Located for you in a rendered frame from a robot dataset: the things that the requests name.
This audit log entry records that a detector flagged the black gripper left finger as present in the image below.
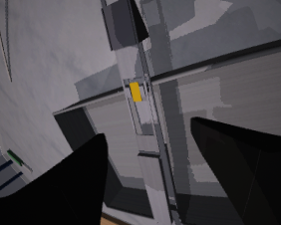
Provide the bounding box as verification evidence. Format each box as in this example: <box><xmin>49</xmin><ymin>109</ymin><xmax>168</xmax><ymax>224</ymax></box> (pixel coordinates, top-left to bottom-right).
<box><xmin>0</xmin><ymin>133</ymin><xmax>109</xmax><ymax>225</ymax></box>

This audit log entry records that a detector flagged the grey rectangular tray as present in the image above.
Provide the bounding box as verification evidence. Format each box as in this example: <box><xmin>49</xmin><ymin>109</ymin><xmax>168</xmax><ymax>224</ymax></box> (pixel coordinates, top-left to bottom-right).
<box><xmin>52</xmin><ymin>39</ymin><xmax>281</xmax><ymax>225</ymax></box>

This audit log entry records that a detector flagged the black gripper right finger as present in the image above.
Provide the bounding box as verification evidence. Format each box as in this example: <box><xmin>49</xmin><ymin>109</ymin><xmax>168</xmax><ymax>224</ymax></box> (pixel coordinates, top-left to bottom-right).
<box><xmin>190</xmin><ymin>116</ymin><xmax>281</xmax><ymax>225</ymax></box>

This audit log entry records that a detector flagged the wooden board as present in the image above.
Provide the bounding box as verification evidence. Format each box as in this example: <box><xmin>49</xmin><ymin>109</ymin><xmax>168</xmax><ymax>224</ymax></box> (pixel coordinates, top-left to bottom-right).
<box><xmin>100</xmin><ymin>212</ymin><xmax>132</xmax><ymax>225</ymax></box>

